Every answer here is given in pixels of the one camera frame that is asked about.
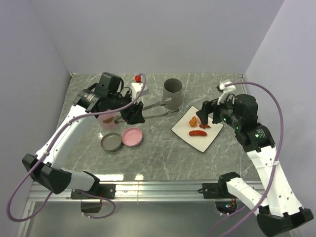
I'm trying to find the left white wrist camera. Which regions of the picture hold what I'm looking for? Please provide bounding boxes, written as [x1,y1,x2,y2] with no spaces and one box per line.
[130,75,149,98]

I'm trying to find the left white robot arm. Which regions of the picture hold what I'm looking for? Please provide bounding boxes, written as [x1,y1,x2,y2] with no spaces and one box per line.
[22,73,145,198]

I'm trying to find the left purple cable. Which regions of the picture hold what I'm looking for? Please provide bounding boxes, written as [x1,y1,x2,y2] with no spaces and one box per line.
[6,73,147,222]

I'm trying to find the metal food tongs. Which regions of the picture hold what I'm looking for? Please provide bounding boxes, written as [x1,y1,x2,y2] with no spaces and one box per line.
[114,98,180,124]

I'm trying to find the tall grey cylinder container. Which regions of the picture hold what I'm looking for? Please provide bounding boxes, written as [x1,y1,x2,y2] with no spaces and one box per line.
[163,78,183,110]

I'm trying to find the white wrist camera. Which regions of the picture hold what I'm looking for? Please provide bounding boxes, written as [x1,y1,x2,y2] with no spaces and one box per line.
[217,79,236,105]
[130,75,149,98]

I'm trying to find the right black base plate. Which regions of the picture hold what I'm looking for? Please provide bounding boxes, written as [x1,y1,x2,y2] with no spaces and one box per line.
[201,183,222,199]

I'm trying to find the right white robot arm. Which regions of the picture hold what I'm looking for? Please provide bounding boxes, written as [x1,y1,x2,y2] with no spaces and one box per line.
[196,94,314,237]

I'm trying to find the pink cup container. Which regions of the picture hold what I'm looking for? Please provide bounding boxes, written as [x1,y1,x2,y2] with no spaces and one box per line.
[97,113,117,129]

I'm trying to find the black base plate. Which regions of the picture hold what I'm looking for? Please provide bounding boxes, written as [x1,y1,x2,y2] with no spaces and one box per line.
[201,183,222,199]
[70,183,116,199]

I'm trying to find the pink round lid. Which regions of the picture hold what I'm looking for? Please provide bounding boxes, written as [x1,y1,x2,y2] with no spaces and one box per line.
[121,127,143,147]

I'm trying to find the aluminium frame rail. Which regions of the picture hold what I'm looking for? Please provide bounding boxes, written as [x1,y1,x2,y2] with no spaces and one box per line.
[27,180,289,202]

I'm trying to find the red sausage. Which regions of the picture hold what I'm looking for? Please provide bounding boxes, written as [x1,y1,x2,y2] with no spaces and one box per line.
[189,130,207,137]

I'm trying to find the white square plate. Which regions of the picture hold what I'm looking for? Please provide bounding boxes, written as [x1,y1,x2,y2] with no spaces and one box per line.
[171,106,224,153]

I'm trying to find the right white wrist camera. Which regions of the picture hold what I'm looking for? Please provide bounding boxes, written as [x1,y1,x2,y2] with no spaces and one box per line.
[217,79,236,105]

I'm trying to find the orange fried nugget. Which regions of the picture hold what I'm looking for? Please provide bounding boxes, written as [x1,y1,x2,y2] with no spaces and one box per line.
[189,116,197,127]

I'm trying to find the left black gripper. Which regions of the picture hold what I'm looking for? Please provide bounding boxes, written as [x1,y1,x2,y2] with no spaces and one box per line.
[109,89,146,125]

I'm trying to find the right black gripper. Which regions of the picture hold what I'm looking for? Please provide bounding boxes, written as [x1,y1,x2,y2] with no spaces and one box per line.
[196,92,242,129]

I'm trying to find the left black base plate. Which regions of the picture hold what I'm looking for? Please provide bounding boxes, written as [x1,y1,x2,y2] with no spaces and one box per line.
[70,183,116,199]

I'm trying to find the brown chicken wing piece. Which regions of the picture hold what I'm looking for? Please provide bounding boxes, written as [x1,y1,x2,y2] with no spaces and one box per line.
[199,124,211,129]

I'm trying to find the grey round lid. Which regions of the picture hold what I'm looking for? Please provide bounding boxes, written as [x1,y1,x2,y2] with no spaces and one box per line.
[100,132,122,152]

